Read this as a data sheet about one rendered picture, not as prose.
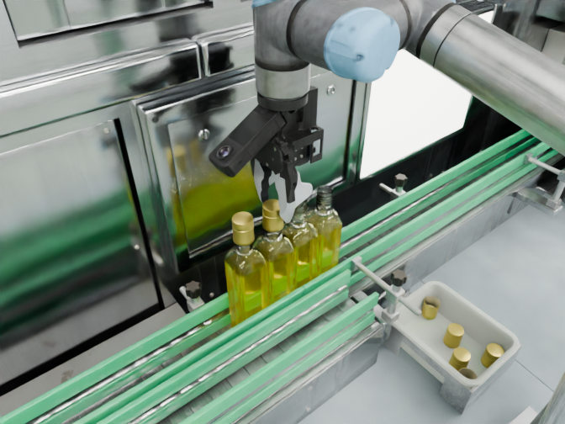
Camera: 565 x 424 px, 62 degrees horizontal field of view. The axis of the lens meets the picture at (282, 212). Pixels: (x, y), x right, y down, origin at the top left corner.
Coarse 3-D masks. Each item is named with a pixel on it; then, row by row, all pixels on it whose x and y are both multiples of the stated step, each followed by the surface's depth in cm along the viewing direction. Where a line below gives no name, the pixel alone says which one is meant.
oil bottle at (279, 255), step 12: (264, 240) 81; (288, 240) 82; (264, 252) 80; (276, 252) 80; (288, 252) 82; (276, 264) 81; (288, 264) 84; (276, 276) 83; (288, 276) 85; (276, 288) 85; (288, 288) 87; (276, 300) 87
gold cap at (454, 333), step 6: (450, 324) 101; (456, 324) 101; (450, 330) 100; (456, 330) 100; (462, 330) 100; (444, 336) 103; (450, 336) 100; (456, 336) 99; (444, 342) 102; (450, 342) 101; (456, 342) 100
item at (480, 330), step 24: (432, 288) 107; (408, 312) 105; (456, 312) 105; (480, 312) 100; (408, 336) 96; (432, 336) 104; (480, 336) 102; (504, 336) 97; (480, 360) 99; (504, 360) 91; (480, 384) 88
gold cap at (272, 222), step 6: (264, 204) 77; (270, 204) 77; (276, 204) 77; (264, 210) 76; (270, 210) 76; (276, 210) 76; (264, 216) 77; (270, 216) 76; (276, 216) 76; (264, 222) 78; (270, 222) 77; (276, 222) 77; (282, 222) 79; (264, 228) 79; (270, 228) 78; (276, 228) 78
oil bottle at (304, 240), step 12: (288, 228) 84; (300, 228) 83; (312, 228) 84; (300, 240) 83; (312, 240) 85; (300, 252) 84; (312, 252) 87; (300, 264) 86; (312, 264) 89; (300, 276) 88; (312, 276) 91
